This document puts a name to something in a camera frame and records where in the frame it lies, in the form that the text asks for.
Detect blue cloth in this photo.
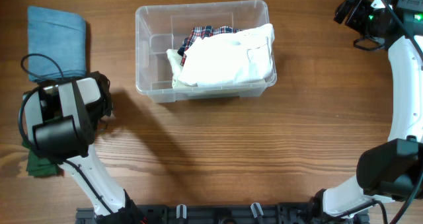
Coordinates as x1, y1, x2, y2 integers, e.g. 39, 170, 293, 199
27, 6, 87, 83

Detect dark green cloth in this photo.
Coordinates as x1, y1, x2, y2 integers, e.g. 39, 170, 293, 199
22, 141, 63, 178

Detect plaid flannel cloth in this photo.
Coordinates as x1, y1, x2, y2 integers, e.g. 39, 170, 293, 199
177, 26, 241, 66

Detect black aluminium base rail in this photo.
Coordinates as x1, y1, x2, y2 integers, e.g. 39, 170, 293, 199
75, 202, 369, 224

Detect clear plastic storage bin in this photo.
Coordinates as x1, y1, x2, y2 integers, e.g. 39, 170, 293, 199
135, 0, 277, 103

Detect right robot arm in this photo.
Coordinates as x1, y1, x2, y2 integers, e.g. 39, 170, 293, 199
295, 0, 422, 223

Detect white cloth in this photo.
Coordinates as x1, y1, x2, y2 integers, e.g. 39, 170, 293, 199
174, 23, 274, 87

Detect cream cloth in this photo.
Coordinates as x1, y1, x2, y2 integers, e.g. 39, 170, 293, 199
167, 49, 272, 89

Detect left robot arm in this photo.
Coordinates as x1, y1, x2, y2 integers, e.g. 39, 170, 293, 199
18, 71, 147, 223

